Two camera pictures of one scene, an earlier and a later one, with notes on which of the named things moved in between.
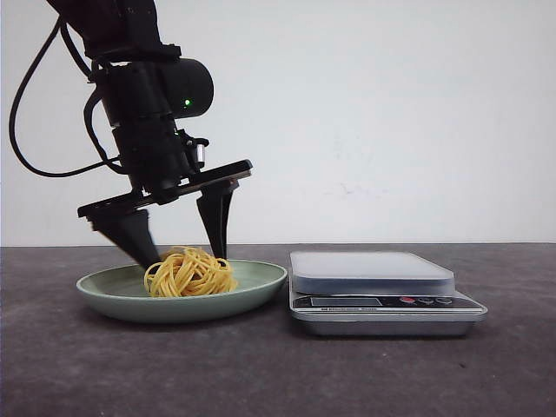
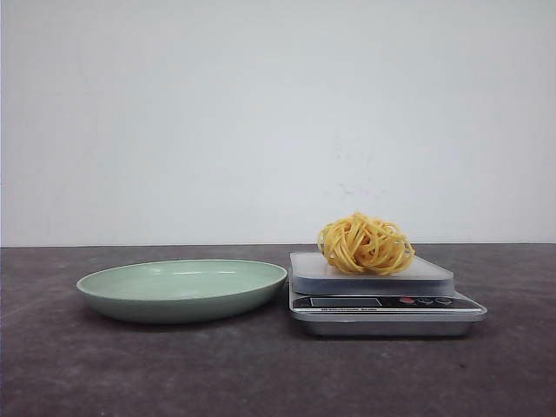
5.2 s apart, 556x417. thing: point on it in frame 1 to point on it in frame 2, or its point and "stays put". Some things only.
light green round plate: [121, 293] stays put
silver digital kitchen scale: [378, 294] stays put
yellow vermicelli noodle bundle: [188, 271] to [360, 243]
